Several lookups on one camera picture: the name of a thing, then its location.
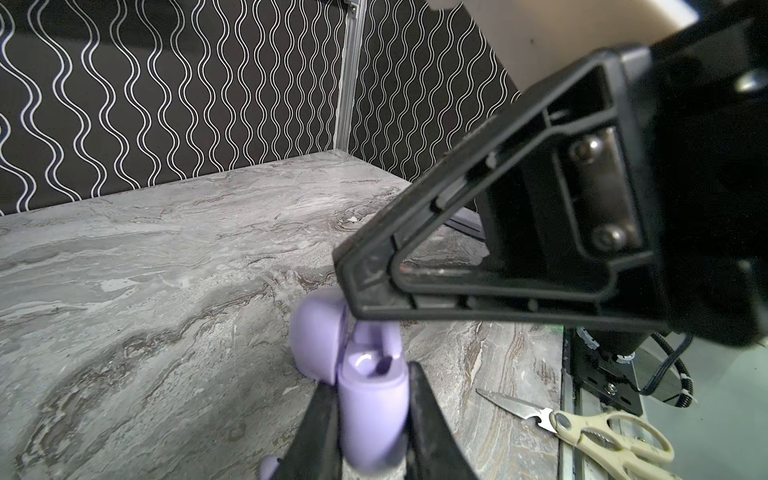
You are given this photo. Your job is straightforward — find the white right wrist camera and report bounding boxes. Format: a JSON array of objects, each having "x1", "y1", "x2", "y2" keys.
[{"x1": 427, "y1": 0, "x2": 700, "y2": 90}]

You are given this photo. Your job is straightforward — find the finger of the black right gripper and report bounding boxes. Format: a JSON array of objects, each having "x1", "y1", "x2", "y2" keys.
[{"x1": 333, "y1": 47, "x2": 666, "y2": 332}]

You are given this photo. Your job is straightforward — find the purple earbud charging case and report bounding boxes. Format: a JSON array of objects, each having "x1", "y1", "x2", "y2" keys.
[{"x1": 289, "y1": 288, "x2": 410, "y2": 476}]

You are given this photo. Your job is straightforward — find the grey purple glasses case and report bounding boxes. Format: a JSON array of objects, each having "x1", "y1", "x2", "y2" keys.
[{"x1": 444, "y1": 207, "x2": 485, "y2": 241}]

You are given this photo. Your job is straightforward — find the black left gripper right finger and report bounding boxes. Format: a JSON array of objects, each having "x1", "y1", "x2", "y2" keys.
[{"x1": 405, "y1": 361, "x2": 477, "y2": 480}]

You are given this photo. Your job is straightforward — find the aluminium corner frame post right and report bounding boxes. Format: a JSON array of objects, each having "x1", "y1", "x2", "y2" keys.
[{"x1": 333, "y1": 0, "x2": 369, "y2": 152}]

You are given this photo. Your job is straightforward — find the beige handled scissors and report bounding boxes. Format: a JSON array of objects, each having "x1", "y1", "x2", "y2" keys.
[{"x1": 476, "y1": 388, "x2": 678, "y2": 480}]

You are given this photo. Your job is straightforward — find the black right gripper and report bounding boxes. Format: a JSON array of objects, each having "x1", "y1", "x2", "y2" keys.
[{"x1": 623, "y1": 1, "x2": 767, "y2": 347}]

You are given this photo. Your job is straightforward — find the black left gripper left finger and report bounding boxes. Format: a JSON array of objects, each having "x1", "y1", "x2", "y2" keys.
[{"x1": 271, "y1": 383, "x2": 342, "y2": 480}]

